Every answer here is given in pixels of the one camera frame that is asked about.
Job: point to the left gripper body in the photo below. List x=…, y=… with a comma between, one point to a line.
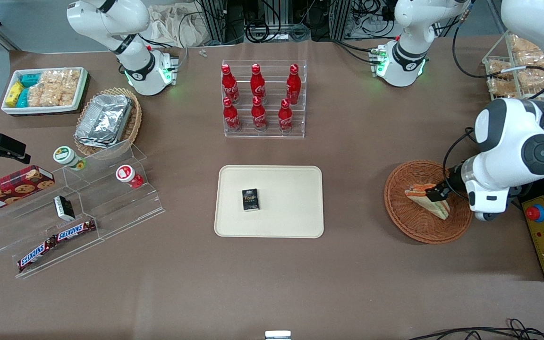
x=452, y=183

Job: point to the triangle sandwich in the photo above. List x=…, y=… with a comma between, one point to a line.
x=423, y=198

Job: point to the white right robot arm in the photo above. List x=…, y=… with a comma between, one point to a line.
x=106, y=19

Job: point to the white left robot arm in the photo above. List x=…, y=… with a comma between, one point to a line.
x=513, y=137

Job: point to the round brown wicker basket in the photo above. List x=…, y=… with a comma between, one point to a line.
x=413, y=222

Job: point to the beige plastic tray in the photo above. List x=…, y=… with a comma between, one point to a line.
x=281, y=203

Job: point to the oval light wicker basket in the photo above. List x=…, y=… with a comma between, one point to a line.
x=135, y=123

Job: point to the red emergency stop button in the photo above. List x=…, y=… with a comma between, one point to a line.
x=535, y=213

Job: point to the bagged fried snack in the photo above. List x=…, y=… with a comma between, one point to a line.
x=501, y=87
x=499, y=69
x=531, y=80
x=531, y=59
x=523, y=44

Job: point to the red cola bottle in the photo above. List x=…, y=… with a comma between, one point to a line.
x=293, y=85
x=259, y=117
x=257, y=85
x=227, y=85
x=231, y=118
x=285, y=118

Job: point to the clear acrylic bottle rack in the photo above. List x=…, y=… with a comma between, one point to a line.
x=272, y=130

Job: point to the white power strip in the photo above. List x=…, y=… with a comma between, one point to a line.
x=371, y=26

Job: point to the small black carton gold print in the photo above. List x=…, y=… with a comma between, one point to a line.
x=250, y=199

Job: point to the white object at edge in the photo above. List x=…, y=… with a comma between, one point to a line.
x=277, y=335

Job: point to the small metal bolts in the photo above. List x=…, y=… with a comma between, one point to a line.
x=202, y=53

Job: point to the red lid yogurt cup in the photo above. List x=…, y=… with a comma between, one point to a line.
x=127, y=174

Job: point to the beige cloth bag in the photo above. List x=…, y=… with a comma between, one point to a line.
x=173, y=26

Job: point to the clear acrylic stepped shelf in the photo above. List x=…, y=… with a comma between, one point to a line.
x=111, y=208

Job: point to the aluminium foil container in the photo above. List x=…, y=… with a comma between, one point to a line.
x=104, y=120

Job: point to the snickers chocolate bar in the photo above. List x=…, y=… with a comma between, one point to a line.
x=74, y=230
x=36, y=254

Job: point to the green lid yogurt cup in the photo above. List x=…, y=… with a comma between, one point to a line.
x=66, y=157

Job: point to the small black white box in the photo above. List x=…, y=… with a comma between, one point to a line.
x=64, y=208

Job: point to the clear bag of crackers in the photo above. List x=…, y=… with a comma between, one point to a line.
x=45, y=89
x=70, y=87

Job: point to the white rectangular snack bin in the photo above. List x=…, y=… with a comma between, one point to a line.
x=40, y=109

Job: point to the teal snack packet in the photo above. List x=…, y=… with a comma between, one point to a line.
x=22, y=98
x=30, y=80

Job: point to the red tartan cookie box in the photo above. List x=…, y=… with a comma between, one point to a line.
x=12, y=189

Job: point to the yellow snack packet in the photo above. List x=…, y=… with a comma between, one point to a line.
x=14, y=93

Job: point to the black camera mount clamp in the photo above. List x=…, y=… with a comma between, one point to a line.
x=3, y=146

